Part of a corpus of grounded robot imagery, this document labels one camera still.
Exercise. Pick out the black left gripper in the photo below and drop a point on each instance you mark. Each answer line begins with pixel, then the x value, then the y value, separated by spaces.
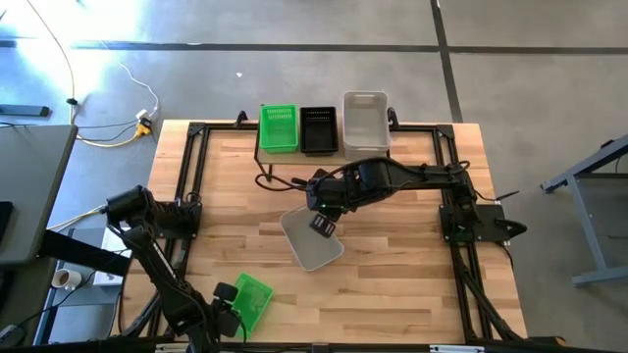
pixel 226 318

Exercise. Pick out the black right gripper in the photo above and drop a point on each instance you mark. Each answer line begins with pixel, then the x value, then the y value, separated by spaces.
pixel 329 193

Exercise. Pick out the white plastic basket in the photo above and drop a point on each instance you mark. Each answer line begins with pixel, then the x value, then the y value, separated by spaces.
pixel 309 250
pixel 365 117
pixel 365 152

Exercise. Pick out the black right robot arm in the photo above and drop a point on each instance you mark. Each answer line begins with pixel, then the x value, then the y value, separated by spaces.
pixel 422 174

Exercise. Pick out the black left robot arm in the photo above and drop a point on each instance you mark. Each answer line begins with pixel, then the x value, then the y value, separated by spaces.
pixel 162 274

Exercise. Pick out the black table clamp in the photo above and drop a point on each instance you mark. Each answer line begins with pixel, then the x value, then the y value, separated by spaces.
pixel 241 119
pixel 393 117

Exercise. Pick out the white box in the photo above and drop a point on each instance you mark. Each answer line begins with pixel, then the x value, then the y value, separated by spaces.
pixel 110 242

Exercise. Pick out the black desk leg beam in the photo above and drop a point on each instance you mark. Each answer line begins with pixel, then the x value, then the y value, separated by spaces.
pixel 78 251

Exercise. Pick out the yellow white power plug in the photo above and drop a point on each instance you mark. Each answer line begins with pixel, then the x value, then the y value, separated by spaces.
pixel 143 128

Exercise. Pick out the dark grey small device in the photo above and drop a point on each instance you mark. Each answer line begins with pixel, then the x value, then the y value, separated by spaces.
pixel 11 336

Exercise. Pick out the grey desk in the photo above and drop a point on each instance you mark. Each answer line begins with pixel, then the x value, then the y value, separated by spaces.
pixel 34 186

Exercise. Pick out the dark flat floor bar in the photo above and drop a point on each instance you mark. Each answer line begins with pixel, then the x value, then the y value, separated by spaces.
pixel 24 111

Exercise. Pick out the black aluminium rig frame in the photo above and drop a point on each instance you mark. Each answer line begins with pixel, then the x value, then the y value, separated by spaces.
pixel 221 126

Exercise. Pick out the grey metal table frame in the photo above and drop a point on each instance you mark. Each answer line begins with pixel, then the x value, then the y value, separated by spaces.
pixel 589 225

